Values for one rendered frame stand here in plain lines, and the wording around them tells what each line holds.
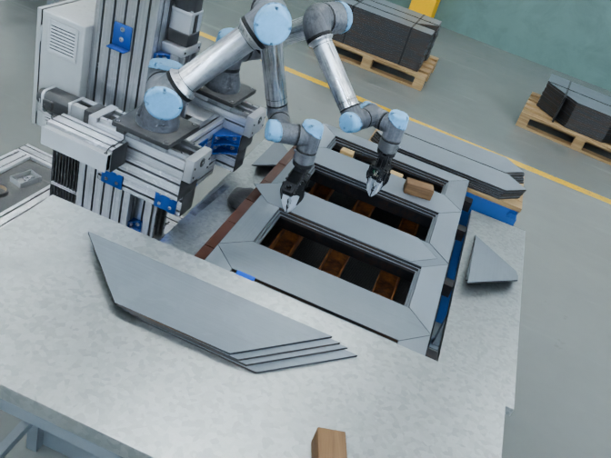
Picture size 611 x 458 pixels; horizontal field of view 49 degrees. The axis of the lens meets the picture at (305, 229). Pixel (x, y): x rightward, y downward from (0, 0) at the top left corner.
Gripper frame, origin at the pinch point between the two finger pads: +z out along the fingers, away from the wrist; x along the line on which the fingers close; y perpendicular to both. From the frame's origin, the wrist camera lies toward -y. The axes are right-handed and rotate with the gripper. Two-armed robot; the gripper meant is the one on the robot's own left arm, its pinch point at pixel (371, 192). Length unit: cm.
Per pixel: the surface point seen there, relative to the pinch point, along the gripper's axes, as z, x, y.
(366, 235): 6.1, 5.7, 21.9
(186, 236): 22, -54, 45
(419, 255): 6.3, 26.3, 20.3
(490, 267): 12, 54, -2
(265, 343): -16, -1, 122
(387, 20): 37, -77, -418
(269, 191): 5.7, -35.0, 19.8
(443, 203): 6.0, 28.0, -27.8
